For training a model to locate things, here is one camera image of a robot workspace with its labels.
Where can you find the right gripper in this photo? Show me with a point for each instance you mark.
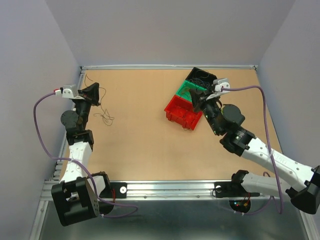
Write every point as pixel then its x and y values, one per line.
pixel 198 98

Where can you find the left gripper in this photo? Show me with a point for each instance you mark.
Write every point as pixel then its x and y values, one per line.
pixel 90 94

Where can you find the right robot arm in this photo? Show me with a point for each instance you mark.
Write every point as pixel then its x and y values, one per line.
pixel 293 181

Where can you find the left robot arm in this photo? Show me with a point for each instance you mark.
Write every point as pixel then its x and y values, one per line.
pixel 76 196

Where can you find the green plastic bin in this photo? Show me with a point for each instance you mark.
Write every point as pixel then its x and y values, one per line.
pixel 195 83

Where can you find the black plastic bin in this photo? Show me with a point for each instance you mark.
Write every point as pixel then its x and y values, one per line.
pixel 197 73

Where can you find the red plastic bin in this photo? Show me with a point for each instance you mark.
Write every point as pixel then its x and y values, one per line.
pixel 180 111

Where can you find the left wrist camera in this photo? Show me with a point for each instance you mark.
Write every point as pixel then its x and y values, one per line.
pixel 69 91

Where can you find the aluminium mounting rail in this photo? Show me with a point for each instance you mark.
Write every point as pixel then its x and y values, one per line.
pixel 186 190

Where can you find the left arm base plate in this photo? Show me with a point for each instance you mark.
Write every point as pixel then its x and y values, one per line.
pixel 117 191

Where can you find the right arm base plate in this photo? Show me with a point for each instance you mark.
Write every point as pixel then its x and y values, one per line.
pixel 239 199

